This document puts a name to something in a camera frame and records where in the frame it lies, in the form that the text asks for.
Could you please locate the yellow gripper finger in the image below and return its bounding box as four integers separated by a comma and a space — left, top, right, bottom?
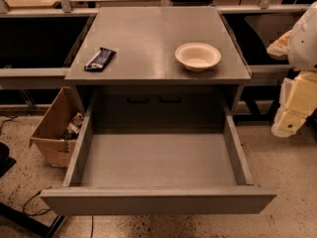
266, 30, 291, 60
271, 70, 317, 138

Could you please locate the grey top drawer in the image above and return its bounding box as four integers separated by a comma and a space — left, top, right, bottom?
41, 91, 276, 215

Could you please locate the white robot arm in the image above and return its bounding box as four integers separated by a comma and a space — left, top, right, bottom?
266, 2, 317, 138

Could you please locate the grey drawer cabinet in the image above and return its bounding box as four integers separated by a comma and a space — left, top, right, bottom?
66, 7, 251, 134

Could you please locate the white paper bowl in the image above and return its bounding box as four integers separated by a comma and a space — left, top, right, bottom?
174, 43, 221, 72

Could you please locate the dark blue snack bar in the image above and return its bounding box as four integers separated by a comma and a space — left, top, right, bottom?
84, 48, 116, 71

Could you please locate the cardboard box with trash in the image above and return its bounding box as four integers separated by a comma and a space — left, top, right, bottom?
30, 87, 83, 167

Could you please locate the black stand leg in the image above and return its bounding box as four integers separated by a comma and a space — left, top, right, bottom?
0, 203, 64, 238

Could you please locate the black cable on floor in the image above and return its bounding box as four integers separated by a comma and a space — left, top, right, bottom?
21, 185, 53, 217

